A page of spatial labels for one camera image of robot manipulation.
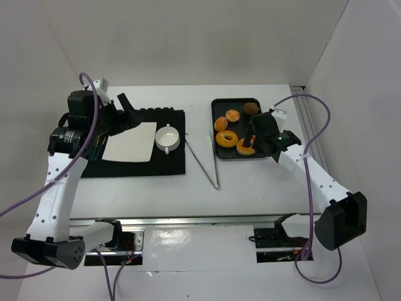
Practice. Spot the gold knife green handle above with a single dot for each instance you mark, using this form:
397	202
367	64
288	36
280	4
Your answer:
93	151

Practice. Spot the brown chocolate ball bread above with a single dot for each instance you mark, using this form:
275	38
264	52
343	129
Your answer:
251	109

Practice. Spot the round golden bun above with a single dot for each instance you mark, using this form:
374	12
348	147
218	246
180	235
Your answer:
233	116

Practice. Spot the white two-handled cup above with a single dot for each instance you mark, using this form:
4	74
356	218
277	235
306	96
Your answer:
167	139

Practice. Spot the white square plate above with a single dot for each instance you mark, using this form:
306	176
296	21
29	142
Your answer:
134	145

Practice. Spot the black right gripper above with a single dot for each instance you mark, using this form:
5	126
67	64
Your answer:
261	145

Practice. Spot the black placemat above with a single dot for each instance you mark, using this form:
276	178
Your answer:
160	164

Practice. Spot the half-hidden glazed donut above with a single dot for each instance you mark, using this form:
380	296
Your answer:
245	151

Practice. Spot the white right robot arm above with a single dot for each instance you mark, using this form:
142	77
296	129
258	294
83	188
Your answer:
343	213

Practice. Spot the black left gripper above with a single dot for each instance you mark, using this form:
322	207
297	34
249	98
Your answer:
118	113

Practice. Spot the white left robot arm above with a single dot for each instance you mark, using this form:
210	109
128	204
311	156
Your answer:
87	125

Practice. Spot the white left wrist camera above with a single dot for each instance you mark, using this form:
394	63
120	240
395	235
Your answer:
101	86

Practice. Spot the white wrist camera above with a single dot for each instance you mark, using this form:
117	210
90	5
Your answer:
280	116
101	86

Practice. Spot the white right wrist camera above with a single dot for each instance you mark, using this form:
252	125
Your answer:
280	116

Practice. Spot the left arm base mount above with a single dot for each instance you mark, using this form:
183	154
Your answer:
125	247

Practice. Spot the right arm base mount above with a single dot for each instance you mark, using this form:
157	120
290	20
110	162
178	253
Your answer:
275	245

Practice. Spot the metal tongs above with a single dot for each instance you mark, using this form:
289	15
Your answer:
201	147

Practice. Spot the gold fork green handle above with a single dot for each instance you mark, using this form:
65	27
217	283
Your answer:
101	153

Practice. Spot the aluminium rail front edge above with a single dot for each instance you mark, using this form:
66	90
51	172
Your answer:
200	220

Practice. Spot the orange glazed bun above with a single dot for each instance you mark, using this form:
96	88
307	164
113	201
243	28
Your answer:
220	124

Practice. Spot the glazed ring donut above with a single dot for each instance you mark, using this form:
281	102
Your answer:
227	139

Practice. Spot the aluminium rail right side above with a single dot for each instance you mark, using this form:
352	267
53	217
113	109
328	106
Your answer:
308	128

